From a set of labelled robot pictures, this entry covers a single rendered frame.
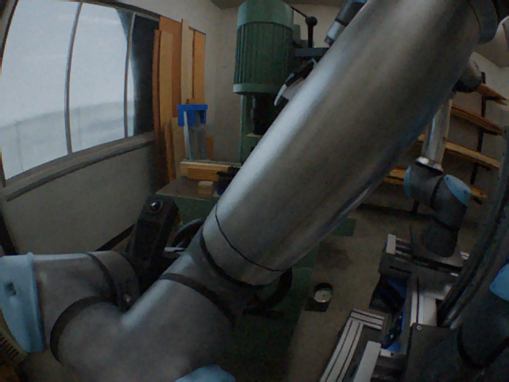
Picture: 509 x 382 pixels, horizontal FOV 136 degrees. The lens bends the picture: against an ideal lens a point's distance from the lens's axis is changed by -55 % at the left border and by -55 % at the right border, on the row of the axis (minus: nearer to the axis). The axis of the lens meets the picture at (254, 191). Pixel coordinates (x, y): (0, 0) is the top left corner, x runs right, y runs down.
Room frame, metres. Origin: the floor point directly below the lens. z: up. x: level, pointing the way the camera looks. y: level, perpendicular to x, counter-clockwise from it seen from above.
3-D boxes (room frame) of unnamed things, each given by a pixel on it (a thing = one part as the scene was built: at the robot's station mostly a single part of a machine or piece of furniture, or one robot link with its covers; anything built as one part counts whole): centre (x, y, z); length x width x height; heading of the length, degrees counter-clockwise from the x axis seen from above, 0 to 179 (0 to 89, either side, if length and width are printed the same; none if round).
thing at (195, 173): (0.70, -0.07, 0.92); 0.62 x 0.02 x 0.04; 80
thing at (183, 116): (1.54, 0.41, 0.58); 0.27 x 0.25 x 1.16; 73
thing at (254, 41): (0.71, -0.01, 1.35); 0.18 x 0.18 x 0.31
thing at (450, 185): (0.47, -0.64, 0.98); 0.13 x 0.12 x 0.14; 24
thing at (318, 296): (0.46, -0.23, 0.65); 0.06 x 0.04 x 0.08; 80
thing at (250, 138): (0.73, -0.01, 1.03); 0.14 x 0.07 x 0.09; 170
